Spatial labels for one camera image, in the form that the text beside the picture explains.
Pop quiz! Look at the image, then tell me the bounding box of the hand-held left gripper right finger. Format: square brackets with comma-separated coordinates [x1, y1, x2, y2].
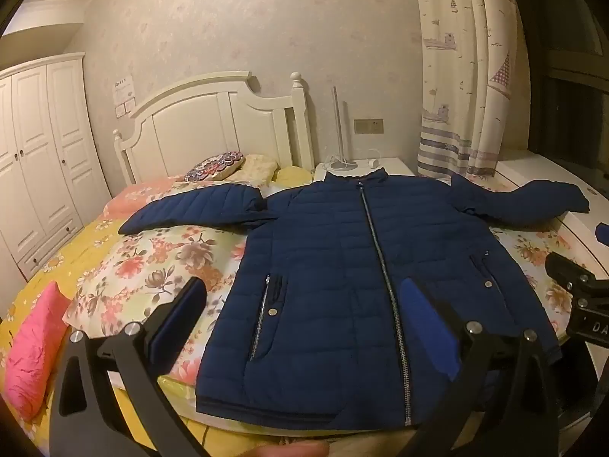
[400, 278, 564, 457]

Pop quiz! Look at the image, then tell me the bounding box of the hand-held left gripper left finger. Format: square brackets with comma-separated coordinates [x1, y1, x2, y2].
[50, 276, 210, 457]

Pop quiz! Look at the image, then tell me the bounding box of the navy quilted jacket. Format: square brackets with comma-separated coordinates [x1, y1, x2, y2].
[118, 168, 591, 431]

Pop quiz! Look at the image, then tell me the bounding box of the floral bed sheet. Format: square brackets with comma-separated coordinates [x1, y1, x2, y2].
[64, 176, 574, 386]

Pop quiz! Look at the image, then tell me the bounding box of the yellow bed sheet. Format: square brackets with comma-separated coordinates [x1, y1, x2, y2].
[0, 209, 210, 457]

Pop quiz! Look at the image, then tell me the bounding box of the round patterned cushion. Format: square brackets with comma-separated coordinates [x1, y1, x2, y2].
[183, 152, 246, 182]

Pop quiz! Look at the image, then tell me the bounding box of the pink pillow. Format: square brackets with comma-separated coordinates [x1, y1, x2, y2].
[5, 281, 72, 422]

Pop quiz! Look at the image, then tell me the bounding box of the dark window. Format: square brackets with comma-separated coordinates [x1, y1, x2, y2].
[518, 0, 609, 167]

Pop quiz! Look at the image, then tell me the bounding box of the pale yellow pillow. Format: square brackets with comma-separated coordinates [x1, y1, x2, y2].
[238, 155, 279, 186]

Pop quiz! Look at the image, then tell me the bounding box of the white nightstand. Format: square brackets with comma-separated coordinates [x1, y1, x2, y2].
[314, 157, 417, 184]

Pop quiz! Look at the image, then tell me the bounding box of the white bed headboard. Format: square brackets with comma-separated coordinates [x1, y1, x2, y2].
[113, 71, 316, 186]

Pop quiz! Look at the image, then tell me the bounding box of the slim table lamp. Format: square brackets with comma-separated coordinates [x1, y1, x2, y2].
[325, 86, 357, 171]

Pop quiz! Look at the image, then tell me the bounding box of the white wardrobe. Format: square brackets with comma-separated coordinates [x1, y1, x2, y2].
[0, 52, 112, 281]

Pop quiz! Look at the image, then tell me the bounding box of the printed curtain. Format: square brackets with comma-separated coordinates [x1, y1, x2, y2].
[411, 0, 519, 182]

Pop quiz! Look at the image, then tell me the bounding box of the paper wall notice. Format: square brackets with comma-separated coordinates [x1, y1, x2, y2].
[113, 75, 136, 103]

